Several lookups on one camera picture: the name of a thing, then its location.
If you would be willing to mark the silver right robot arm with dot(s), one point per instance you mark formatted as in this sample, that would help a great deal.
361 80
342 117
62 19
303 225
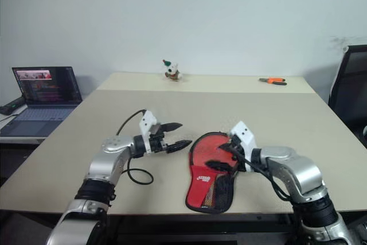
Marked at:
301 170

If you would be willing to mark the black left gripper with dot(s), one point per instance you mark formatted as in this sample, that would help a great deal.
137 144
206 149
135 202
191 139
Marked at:
157 143

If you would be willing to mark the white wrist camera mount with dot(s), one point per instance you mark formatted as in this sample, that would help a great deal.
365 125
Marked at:
147 121
243 134

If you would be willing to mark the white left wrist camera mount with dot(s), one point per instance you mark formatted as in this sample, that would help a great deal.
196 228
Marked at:
147 121

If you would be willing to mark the white plush dog toy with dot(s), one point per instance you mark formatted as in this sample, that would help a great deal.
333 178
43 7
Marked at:
172 71

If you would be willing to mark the red table tennis paddle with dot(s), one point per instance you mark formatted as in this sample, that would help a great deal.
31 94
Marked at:
206 150

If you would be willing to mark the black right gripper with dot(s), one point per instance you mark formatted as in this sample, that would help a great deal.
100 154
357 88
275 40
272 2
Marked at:
237 154

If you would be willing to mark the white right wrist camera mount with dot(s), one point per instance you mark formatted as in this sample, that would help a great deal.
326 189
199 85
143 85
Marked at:
243 134

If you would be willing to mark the black handheld device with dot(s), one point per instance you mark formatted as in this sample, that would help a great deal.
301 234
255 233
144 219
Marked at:
11 105

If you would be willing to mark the open grey laptop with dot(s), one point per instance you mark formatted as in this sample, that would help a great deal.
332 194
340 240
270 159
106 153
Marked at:
46 90

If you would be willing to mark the black and red paddle case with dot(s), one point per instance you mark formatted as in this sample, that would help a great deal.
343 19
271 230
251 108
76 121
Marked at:
200 187

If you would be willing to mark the black mesh office chair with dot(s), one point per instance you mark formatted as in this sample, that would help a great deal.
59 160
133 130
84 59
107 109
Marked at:
351 90

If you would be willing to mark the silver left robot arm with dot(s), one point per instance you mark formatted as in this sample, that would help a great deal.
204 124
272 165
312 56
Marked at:
114 164

